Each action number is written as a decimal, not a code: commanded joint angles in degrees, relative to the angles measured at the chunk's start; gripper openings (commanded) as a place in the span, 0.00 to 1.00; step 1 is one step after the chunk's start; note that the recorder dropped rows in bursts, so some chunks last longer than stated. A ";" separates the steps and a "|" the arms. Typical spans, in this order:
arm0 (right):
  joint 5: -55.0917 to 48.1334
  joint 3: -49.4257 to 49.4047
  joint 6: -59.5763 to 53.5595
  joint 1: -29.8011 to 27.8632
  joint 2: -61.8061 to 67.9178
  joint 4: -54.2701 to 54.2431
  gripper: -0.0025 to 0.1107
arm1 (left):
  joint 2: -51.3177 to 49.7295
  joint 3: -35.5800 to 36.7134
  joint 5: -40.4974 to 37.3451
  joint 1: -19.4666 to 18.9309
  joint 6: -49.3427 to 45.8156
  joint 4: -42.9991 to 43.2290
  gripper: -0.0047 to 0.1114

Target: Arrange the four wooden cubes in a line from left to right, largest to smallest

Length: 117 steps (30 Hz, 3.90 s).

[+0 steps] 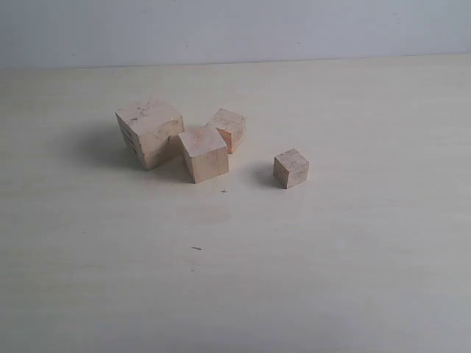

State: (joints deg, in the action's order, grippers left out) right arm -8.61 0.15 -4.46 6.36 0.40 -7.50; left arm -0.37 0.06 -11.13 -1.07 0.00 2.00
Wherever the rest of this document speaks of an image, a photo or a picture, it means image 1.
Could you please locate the smallest wooden cube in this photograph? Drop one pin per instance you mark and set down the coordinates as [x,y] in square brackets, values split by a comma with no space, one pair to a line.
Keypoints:
[290,168]

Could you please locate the third largest wooden cube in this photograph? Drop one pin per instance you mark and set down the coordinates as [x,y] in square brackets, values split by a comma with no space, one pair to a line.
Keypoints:
[231,126]

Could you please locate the second largest wooden cube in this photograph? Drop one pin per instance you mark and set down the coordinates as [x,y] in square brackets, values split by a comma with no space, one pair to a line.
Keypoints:
[204,152]

